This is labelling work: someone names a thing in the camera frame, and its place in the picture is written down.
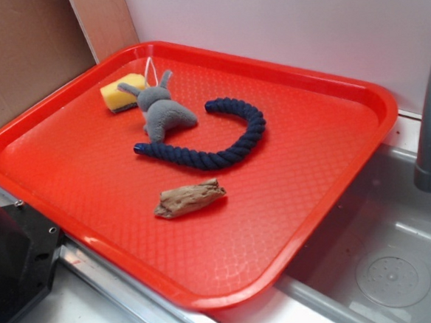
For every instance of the sink drain cover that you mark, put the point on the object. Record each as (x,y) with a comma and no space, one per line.
(393,280)

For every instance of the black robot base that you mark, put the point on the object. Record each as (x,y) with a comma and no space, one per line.
(29,248)

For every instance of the red plastic tray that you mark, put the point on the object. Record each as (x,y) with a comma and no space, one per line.
(73,160)

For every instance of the grey toy sink basin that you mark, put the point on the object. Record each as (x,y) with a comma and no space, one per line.
(381,211)

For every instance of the brown cardboard panel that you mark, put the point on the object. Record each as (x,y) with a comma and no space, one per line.
(46,43)

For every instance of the brown wood chip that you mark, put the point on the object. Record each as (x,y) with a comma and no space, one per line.
(180,201)

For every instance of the grey plush bunny toy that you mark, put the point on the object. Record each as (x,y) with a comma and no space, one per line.
(161,113)

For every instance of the yellow sponge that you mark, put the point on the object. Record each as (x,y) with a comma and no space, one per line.
(117,101)

